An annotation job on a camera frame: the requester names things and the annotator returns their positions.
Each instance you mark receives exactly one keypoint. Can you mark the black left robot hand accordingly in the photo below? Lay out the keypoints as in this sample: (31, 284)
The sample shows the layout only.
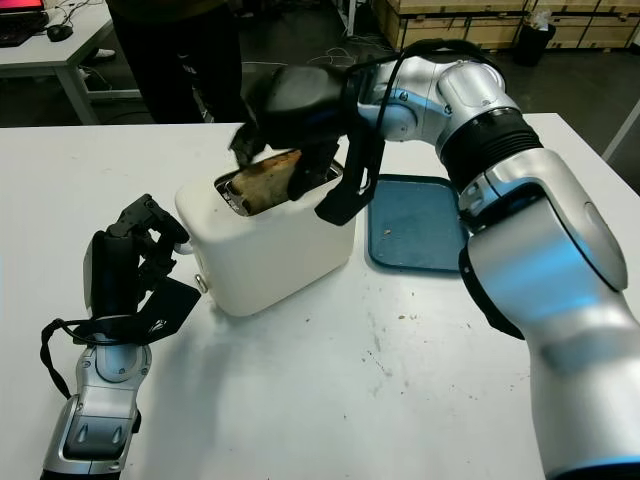
(110, 270)

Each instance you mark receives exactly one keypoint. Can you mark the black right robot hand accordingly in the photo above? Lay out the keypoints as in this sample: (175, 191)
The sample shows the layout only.
(300, 100)

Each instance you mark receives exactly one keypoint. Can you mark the brown bread slice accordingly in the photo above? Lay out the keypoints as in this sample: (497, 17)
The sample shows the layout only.
(265, 185)

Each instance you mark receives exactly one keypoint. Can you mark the white two-slot toaster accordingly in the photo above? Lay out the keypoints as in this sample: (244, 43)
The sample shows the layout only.
(275, 260)

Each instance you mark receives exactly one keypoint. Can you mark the blue plastic tray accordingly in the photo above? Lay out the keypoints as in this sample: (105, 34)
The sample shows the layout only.
(415, 225)

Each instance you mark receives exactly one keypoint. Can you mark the person in olive top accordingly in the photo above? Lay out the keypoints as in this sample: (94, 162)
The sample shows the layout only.
(165, 60)

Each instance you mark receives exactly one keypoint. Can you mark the wooden crate stack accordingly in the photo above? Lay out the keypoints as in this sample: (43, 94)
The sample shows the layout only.
(450, 27)
(595, 25)

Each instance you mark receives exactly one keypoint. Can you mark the white shoe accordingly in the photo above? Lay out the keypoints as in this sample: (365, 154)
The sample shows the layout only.
(102, 53)

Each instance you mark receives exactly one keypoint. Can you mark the white office desk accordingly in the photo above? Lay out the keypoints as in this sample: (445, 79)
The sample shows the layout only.
(50, 55)

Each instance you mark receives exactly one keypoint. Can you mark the black trash bin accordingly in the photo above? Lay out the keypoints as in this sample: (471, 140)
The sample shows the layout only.
(534, 47)

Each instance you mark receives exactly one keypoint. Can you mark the black computer mouse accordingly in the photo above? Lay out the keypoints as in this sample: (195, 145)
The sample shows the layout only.
(59, 32)

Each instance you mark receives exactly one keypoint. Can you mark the black laptop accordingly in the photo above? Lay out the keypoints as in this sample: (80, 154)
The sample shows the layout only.
(20, 25)

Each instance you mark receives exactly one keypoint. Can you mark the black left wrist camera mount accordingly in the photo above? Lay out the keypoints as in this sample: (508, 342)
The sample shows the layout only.
(170, 310)

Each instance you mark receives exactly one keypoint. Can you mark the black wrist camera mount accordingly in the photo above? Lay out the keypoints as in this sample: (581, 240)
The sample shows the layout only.
(345, 200)
(170, 310)

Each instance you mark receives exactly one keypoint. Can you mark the white metal rack frame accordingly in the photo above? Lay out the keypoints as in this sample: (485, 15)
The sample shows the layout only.
(350, 17)

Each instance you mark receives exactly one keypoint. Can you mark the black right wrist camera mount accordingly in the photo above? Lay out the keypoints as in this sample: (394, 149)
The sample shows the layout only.
(345, 200)

